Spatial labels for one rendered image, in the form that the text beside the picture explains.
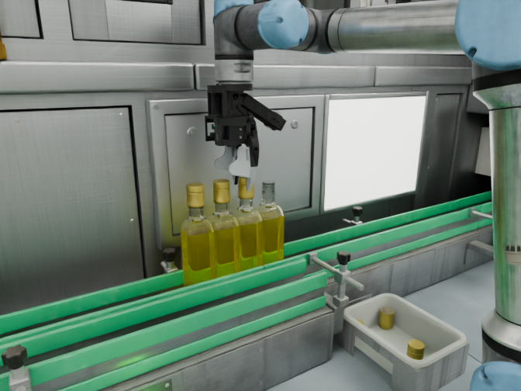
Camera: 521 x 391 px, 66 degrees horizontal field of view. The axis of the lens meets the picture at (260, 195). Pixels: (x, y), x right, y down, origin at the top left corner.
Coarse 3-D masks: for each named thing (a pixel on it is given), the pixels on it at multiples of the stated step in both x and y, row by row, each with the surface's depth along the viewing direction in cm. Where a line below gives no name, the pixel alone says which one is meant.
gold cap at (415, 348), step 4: (412, 340) 87; (416, 340) 87; (408, 344) 86; (412, 344) 86; (416, 344) 86; (420, 344) 86; (408, 348) 86; (412, 348) 85; (416, 348) 85; (420, 348) 85; (424, 348) 85; (408, 352) 86; (412, 352) 85; (416, 352) 85; (420, 352) 85; (412, 356) 85; (416, 356) 85; (420, 356) 85
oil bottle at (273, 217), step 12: (276, 204) 90; (264, 216) 87; (276, 216) 88; (264, 228) 88; (276, 228) 89; (264, 240) 89; (276, 240) 90; (264, 252) 89; (276, 252) 91; (264, 264) 90
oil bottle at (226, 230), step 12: (216, 216) 82; (228, 216) 82; (216, 228) 81; (228, 228) 82; (216, 240) 82; (228, 240) 83; (216, 252) 83; (228, 252) 84; (216, 264) 83; (228, 264) 84; (216, 276) 84
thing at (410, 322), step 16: (368, 304) 97; (384, 304) 100; (400, 304) 98; (352, 320) 90; (368, 320) 98; (400, 320) 98; (416, 320) 94; (432, 320) 91; (384, 336) 96; (400, 336) 96; (416, 336) 94; (432, 336) 91; (448, 336) 87; (464, 336) 84; (400, 352) 79; (432, 352) 90; (448, 352) 80; (416, 368) 78
